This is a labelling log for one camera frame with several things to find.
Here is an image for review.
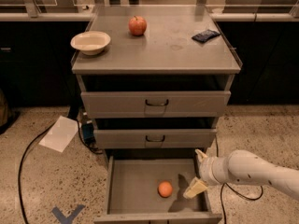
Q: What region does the grey open bottom drawer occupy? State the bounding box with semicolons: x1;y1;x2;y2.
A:
93;157;221;224

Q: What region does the black cable floor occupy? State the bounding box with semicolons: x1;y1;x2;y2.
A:
214;135;264;224
17;121;57;224

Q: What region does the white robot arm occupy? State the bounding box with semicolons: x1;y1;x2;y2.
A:
183;149;299;200

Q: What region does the blue power box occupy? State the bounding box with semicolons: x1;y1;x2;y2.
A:
81;123;94;144

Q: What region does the white bowl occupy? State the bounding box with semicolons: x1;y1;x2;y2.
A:
70;31;111;55

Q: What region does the grey middle drawer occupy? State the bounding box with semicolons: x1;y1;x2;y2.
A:
94;129;216;149

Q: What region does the grey top drawer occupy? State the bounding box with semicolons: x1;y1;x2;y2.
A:
81;91;231;119

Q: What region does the black cable right floor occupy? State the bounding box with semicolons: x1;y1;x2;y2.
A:
214;135;264;224

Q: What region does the grey drawer cabinet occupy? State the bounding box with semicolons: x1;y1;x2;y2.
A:
72;6;240;154

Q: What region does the orange fruit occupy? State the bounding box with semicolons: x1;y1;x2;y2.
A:
158;181;173;198

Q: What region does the white paper sheet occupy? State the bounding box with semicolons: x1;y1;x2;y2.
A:
39;116;78;152

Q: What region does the black cable left floor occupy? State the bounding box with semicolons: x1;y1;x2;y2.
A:
17;121;57;224

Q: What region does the red apple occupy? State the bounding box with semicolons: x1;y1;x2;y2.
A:
128;16;147;36

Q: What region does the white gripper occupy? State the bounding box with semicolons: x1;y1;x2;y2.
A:
183;149;229;199

